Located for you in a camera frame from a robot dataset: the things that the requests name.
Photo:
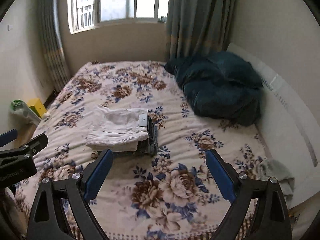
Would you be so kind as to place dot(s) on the yellow box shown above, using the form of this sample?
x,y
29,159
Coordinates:
x,y
37,107

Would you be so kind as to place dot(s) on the bright bedroom window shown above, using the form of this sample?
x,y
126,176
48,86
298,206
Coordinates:
x,y
88,14

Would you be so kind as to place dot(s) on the pale green cloth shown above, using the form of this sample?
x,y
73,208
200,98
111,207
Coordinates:
x,y
273,168

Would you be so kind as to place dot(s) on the dark teal velvet pillow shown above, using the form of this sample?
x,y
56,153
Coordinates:
x,y
220,85

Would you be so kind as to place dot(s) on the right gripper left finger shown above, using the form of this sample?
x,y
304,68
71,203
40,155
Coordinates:
x,y
48,219

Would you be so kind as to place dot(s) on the left striped curtain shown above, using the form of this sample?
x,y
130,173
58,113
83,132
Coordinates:
x,y
52,44

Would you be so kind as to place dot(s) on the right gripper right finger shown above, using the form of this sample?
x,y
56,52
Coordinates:
x,y
270,219

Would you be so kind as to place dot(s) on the grey green striped curtain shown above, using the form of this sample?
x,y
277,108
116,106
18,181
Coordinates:
x,y
197,27

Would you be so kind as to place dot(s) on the white bed headboard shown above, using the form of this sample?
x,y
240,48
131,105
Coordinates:
x,y
289,129

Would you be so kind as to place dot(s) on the folded blue jeans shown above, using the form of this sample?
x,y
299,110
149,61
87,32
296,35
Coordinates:
x,y
149,146

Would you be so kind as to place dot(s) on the green white plastic container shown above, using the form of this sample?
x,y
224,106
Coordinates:
x,y
24,112

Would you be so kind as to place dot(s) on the white pants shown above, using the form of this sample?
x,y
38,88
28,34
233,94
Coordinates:
x,y
119,130

